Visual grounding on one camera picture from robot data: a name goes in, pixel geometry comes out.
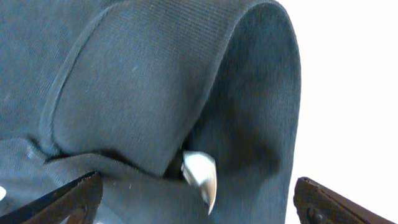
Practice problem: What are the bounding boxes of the black t-shirt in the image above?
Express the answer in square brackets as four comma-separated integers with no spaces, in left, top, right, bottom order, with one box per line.
[1,0,300,223]

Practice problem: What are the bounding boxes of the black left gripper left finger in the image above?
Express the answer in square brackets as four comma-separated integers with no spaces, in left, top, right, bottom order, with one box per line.
[1,172,103,224]

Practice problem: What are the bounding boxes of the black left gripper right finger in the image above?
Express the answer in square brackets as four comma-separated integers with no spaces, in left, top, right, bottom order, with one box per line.
[294,177,394,224]

